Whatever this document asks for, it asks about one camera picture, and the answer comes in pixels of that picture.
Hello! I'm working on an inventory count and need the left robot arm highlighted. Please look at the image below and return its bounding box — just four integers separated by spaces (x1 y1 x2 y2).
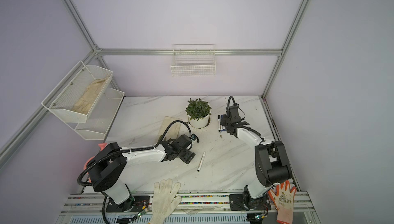
77 134 200 205

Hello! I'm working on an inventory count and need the upper white mesh shelf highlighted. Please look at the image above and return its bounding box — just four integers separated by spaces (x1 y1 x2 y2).
42 61 113 123

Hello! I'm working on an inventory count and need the white work glove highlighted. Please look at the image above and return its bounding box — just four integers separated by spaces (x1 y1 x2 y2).
149 179 182 224

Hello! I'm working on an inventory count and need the white wire basket back wall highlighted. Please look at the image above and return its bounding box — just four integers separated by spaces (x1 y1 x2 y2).
170 44 216 77

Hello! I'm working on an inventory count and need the white mesh shelf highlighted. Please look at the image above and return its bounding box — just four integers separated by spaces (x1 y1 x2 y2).
42 61 113 123
75 87 124 140

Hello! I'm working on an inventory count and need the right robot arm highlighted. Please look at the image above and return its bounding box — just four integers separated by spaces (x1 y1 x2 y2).
220 96 292 211

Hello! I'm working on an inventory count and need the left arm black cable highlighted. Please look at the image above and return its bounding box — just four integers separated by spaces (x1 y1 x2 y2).
155 120 193 147

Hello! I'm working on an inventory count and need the orange white glove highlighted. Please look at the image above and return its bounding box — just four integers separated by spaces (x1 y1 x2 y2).
268 180 297 224

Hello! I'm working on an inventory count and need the white marker pen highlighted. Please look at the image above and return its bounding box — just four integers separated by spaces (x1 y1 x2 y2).
218 115 222 132
197 152 206 172

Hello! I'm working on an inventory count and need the potted green plant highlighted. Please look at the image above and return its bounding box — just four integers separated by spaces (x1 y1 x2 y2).
185 98 212 129

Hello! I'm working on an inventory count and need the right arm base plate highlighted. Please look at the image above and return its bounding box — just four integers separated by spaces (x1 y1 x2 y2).
229 194 271 211

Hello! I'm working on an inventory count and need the lower white mesh shelf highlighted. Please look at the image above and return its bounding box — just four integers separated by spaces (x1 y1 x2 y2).
75 87 124 140

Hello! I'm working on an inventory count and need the beige glove in shelf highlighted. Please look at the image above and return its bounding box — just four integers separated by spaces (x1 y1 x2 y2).
72 77 108 115

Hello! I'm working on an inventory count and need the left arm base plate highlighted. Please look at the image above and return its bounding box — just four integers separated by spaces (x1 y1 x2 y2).
106 195 150 213

